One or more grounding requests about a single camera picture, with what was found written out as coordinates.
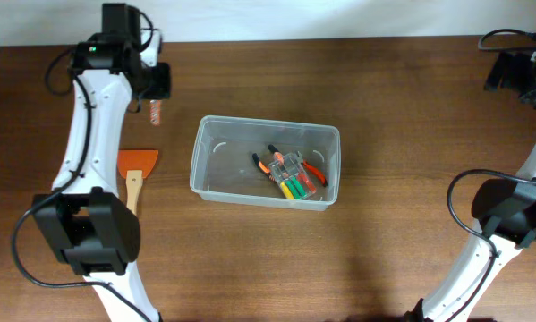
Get red socket rail with sockets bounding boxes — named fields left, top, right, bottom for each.
left=149, top=100, right=162, bottom=126

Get black orange long-nose pliers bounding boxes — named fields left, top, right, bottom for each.
left=252, top=144, right=288, bottom=182

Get clear case coloured screwdrivers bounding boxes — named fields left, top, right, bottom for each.
left=268, top=152, right=317, bottom=200

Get red handled cutting pliers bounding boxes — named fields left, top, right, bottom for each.
left=295, top=151, right=328, bottom=187

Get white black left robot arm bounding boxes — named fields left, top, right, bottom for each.
left=25, top=3, right=171, bottom=321

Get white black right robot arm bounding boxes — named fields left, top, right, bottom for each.
left=402, top=31, right=536, bottom=321

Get clear plastic container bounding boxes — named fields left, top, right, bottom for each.
left=190, top=115, right=341, bottom=211

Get orange scraper wooden handle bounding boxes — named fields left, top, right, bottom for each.
left=117, top=149, right=159, bottom=215

